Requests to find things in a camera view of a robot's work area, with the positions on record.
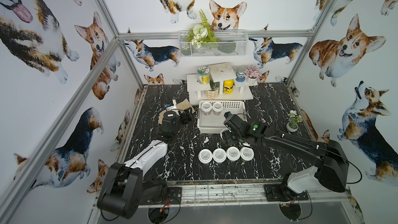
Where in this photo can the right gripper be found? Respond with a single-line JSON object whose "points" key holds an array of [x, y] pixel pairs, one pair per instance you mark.
{"points": [[230, 122]]}

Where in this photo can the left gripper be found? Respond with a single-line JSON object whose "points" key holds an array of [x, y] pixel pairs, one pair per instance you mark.
{"points": [[183, 116]]}

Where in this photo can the yogurt cup back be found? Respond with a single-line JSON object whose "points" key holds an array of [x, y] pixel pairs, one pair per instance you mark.
{"points": [[217, 108], [206, 108]]}

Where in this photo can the yogurt cup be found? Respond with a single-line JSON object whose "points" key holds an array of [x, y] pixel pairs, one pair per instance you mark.
{"points": [[246, 153], [233, 153], [205, 156], [217, 108], [206, 108], [219, 155]]}

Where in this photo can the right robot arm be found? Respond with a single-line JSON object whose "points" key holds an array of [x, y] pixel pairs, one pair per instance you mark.
{"points": [[330, 165]]}

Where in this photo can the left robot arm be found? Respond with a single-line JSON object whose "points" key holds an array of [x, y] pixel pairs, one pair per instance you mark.
{"points": [[124, 188]]}

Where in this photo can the white plastic basket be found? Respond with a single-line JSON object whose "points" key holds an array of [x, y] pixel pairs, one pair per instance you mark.
{"points": [[213, 124]]}

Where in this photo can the woven pot green plant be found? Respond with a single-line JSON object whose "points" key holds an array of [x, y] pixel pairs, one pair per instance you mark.
{"points": [[213, 92]]}

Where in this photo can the yellow jar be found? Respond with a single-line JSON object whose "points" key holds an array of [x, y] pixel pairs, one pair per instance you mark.
{"points": [[228, 86]]}

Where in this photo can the white tiered shelf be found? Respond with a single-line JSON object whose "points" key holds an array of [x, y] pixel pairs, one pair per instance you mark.
{"points": [[219, 73]]}

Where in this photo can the green yellow tin can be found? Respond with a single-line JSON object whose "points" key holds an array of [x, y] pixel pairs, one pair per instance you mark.
{"points": [[203, 73]]}

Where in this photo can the small white flower pot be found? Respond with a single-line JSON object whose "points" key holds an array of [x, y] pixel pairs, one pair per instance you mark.
{"points": [[294, 120]]}

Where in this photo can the blue white can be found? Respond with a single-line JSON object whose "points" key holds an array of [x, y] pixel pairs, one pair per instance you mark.
{"points": [[240, 74]]}

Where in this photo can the pink flower pot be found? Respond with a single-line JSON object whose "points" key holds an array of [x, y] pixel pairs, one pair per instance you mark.
{"points": [[252, 73]]}

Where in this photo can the green fern white flowers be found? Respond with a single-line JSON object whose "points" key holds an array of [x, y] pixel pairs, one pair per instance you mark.
{"points": [[201, 34]]}

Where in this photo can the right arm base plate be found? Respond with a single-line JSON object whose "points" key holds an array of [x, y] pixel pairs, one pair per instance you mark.
{"points": [[281, 193]]}

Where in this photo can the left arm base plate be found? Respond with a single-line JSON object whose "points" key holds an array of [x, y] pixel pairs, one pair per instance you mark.
{"points": [[174, 195]]}

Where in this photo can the white wire wall basket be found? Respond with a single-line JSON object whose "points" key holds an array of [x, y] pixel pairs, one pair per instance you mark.
{"points": [[229, 44]]}

